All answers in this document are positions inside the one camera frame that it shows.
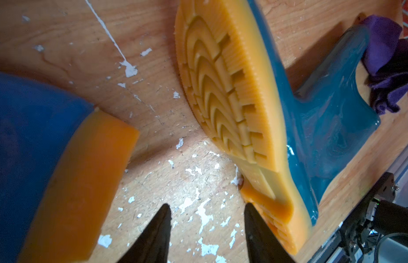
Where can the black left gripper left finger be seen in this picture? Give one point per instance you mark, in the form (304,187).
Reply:
(152,246)

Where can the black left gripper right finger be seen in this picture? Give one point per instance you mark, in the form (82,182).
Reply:
(262,245)

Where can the teal rubber boot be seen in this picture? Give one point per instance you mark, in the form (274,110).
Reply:
(288,145)

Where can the purple cloth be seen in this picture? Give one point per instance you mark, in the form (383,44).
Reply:
(386,61)

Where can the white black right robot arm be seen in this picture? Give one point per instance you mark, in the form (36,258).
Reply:
(377,226)

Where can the blue rubber boot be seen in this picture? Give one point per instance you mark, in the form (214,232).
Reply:
(61,162)

